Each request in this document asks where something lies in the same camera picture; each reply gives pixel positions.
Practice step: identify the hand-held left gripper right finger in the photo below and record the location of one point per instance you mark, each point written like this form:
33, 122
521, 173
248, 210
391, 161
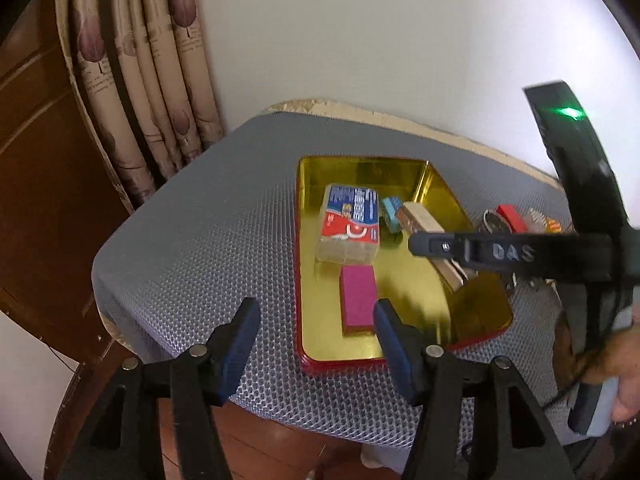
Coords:
396, 355

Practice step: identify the brown wooden door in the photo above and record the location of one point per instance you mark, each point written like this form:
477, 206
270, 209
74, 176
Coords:
45, 185

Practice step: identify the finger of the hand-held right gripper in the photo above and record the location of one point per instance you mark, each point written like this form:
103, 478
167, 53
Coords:
505, 252

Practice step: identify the toothpaste box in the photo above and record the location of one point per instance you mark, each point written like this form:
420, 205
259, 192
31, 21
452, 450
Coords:
350, 222

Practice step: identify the beige patterned curtain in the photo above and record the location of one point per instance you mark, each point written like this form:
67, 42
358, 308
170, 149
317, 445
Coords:
150, 70

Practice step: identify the red block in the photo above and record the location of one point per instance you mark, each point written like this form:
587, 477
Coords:
511, 216

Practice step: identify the orange foil packet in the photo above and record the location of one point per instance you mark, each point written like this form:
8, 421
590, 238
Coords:
552, 225

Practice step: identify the clear acrylic object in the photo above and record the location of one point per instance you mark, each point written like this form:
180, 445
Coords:
492, 222

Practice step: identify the person's right hand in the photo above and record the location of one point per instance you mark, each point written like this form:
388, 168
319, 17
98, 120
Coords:
622, 360

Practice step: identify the pink foam block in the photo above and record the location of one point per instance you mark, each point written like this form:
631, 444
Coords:
357, 300

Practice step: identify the grey mesh mat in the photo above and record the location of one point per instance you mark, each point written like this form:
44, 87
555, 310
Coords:
200, 240

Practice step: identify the small blue eraser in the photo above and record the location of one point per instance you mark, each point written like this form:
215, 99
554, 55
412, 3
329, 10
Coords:
391, 212

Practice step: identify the gold metal tin tray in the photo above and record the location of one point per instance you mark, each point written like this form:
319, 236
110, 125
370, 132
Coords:
400, 290

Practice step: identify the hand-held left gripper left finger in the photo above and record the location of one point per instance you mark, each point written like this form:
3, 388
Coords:
239, 355

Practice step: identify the tan cardboard box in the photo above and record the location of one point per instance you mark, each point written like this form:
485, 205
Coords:
422, 217

